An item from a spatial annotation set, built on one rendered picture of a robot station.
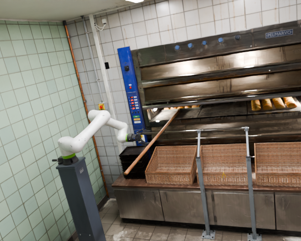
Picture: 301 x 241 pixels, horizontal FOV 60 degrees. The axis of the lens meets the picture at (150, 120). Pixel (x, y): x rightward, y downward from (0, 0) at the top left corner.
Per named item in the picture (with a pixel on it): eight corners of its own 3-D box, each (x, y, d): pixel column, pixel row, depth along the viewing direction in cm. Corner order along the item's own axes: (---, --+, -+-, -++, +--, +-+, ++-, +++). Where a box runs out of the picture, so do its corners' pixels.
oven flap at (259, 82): (145, 102, 330) (145, 87, 331) (308, 86, 265) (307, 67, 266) (144, 102, 325) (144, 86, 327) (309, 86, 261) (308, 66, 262)
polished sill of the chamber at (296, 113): (151, 123, 344) (150, 120, 343) (308, 113, 279) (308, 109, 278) (149, 125, 339) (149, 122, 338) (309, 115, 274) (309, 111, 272)
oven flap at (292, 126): (152, 141, 344) (152, 125, 345) (308, 134, 279) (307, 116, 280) (151, 141, 339) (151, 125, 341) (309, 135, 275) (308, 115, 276)
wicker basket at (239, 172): (202, 164, 329) (199, 144, 322) (250, 164, 310) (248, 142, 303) (197, 185, 286) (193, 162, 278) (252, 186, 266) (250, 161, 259)
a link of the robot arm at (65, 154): (68, 160, 236) (63, 140, 231) (59, 158, 247) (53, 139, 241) (80, 154, 246) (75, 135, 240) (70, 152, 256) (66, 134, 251)
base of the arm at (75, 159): (49, 166, 247) (48, 160, 246) (58, 159, 261) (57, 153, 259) (73, 165, 240) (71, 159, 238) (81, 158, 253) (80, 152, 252)
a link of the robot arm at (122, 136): (119, 144, 299) (114, 141, 289) (120, 133, 303) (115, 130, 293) (130, 143, 294) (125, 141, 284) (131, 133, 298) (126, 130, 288)
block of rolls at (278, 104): (251, 99, 360) (250, 94, 358) (289, 95, 342) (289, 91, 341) (252, 111, 305) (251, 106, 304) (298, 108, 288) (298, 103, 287)
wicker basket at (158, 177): (158, 164, 351) (155, 145, 344) (200, 164, 330) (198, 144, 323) (145, 183, 308) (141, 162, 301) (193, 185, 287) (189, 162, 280)
